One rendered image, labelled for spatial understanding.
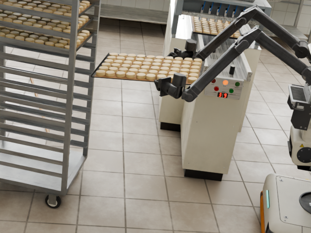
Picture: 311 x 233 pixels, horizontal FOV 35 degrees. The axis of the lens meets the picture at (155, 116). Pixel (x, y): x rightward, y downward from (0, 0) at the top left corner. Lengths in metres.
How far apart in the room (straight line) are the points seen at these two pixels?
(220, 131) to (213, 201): 0.49
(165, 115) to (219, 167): 0.80
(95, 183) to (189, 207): 0.67
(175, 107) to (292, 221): 1.57
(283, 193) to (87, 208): 1.26
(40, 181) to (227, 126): 1.31
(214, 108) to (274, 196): 0.71
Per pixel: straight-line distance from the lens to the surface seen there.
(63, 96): 2.82
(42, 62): 2.79
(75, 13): 2.60
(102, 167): 3.63
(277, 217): 3.02
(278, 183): 3.33
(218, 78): 3.24
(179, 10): 3.82
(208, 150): 3.52
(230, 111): 3.38
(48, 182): 3.19
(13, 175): 3.25
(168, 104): 4.10
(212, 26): 4.07
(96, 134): 4.03
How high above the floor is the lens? 2.00
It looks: 27 degrees down
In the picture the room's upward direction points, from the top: 9 degrees clockwise
